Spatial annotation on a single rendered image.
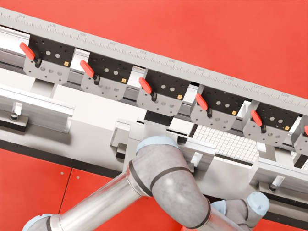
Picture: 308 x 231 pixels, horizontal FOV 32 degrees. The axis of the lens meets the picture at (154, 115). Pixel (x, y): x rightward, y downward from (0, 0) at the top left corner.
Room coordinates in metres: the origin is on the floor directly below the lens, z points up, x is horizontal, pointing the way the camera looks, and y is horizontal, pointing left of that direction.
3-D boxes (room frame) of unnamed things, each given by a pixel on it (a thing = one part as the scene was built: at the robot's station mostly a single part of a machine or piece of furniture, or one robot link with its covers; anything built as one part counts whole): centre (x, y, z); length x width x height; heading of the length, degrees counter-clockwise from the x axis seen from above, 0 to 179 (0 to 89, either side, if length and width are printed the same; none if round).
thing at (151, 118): (1.55, -0.02, 1.05); 0.10 x 0.02 x 0.10; 99
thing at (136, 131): (1.41, -0.04, 1.00); 0.26 x 0.18 x 0.01; 9
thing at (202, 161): (1.56, -0.07, 0.92); 0.39 x 0.06 x 0.10; 99
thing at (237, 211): (1.23, -0.34, 1.03); 0.11 x 0.11 x 0.08; 33
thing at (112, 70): (1.51, 0.20, 1.18); 0.15 x 0.09 x 0.17; 99
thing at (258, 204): (1.30, -0.42, 1.03); 0.09 x 0.08 x 0.11; 123
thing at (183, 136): (1.56, -0.05, 0.98); 0.20 x 0.03 x 0.03; 99
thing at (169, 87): (1.55, 0.01, 1.18); 0.15 x 0.09 x 0.17; 99
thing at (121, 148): (1.50, -0.07, 0.89); 0.30 x 0.05 x 0.03; 99
